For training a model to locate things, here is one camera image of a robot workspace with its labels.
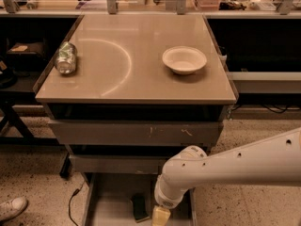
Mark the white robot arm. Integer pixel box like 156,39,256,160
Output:
151,128,301,226

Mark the bottom open grey drawer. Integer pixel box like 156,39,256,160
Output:
82,172,198,226

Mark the grey drawer cabinet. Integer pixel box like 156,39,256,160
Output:
32,13,239,226

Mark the white sneaker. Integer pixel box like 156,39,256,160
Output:
0,197,28,221

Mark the black table leg frame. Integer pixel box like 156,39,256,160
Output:
0,94,72,178

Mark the middle grey drawer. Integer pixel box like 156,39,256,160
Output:
70,155,167,174

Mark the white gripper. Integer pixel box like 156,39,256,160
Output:
151,174,192,226

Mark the white paper bowl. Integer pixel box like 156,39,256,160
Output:
162,46,207,75

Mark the top grey drawer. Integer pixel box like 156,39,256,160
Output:
49,120,223,146

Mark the black floor cable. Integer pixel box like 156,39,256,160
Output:
68,181,87,226

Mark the crushed green soda can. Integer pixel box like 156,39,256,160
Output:
55,41,77,74

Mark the dark green yellow sponge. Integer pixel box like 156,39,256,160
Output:
131,194,150,223

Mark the dark box on shelf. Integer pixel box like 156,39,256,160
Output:
6,41,47,72

